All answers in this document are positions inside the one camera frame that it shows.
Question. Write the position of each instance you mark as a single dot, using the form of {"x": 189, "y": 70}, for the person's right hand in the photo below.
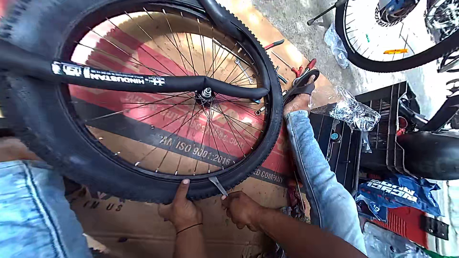
{"x": 244, "y": 210}

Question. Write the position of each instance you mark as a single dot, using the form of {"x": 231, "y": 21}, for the person's left hand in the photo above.
{"x": 187, "y": 214}

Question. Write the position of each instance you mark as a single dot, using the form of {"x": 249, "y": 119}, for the person's left thumb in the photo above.
{"x": 183, "y": 189}

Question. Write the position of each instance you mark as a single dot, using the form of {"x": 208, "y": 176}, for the person's left fingers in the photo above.
{"x": 164, "y": 211}

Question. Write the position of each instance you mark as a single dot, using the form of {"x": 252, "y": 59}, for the person's right fingers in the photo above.
{"x": 235, "y": 217}

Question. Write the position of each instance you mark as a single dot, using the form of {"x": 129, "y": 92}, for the person's right thumb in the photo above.
{"x": 224, "y": 201}

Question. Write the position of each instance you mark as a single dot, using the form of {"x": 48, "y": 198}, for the silver tyre lever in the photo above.
{"x": 218, "y": 185}

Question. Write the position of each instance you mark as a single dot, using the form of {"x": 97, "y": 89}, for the black bicycle tyre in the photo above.
{"x": 43, "y": 143}

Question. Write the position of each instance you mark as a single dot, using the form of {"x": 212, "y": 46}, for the person's left forearm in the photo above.
{"x": 189, "y": 243}

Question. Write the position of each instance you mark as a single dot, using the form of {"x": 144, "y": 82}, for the person's right forearm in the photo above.
{"x": 304, "y": 233}

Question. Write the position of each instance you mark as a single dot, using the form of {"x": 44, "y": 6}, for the black wheel rim with spokes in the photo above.
{"x": 168, "y": 177}

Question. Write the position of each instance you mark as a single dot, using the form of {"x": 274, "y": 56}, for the printed cardboard sheet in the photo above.
{"x": 143, "y": 229}

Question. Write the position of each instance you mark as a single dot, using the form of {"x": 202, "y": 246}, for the person's legs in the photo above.
{"x": 322, "y": 182}

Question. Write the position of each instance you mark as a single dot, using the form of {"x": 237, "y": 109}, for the black inner tube, white print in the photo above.
{"x": 118, "y": 83}

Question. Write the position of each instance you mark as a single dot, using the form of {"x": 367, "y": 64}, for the tool with round blue face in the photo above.
{"x": 335, "y": 136}

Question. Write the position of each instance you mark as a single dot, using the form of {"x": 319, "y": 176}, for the black open toolbox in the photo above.
{"x": 349, "y": 150}

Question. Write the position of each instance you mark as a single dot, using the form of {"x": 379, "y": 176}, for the silver open-ended wrench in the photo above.
{"x": 244, "y": 71}

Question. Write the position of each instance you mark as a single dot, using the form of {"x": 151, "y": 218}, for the dark slim metal tool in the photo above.
{"x": 281, "y": 76}

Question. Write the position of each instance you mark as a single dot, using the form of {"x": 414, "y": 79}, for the black sandal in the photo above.
{"x": 303, "y": 86}

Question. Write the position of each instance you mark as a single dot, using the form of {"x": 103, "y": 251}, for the large clear plastic sheet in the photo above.
{"x": 387, "y": 245}

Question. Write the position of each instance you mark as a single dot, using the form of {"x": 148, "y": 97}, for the clear plastic wrapping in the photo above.
{"x": 358, "y": 114}

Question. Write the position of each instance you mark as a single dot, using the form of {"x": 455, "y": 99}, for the blue plastic bag, white print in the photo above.
{"x": 398, "y": 197}

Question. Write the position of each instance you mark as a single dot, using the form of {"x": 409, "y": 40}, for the red ribbed box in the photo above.
{"x": 403, "y": 224}

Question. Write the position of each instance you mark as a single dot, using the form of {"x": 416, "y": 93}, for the crumpled clear plastic bag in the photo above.
{"x": 336, "y": 44}

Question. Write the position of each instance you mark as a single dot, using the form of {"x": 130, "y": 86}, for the bicycle with orange reflector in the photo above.
{"x": 362, "y": 63}

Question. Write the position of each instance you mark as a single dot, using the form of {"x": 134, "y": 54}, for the black rounded bicycle saddle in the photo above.
{"x": 430, "y": 156}

